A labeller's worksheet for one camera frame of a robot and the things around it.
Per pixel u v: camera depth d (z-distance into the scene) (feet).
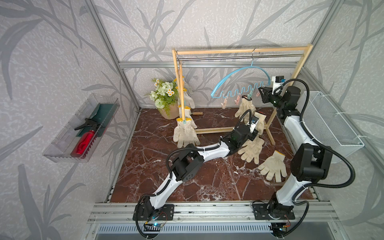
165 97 3.05
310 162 1.57
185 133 2.54
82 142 1.96
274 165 2.92
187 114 2.58
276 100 2.42
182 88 2.04
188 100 2.93
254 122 2.40
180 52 2.01
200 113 3.80
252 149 3.15
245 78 3.45
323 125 2.13
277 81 2.33
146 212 2.10
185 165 1.83
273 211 2.21
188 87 3.25
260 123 2.74
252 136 2.29
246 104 2.81
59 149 1.89
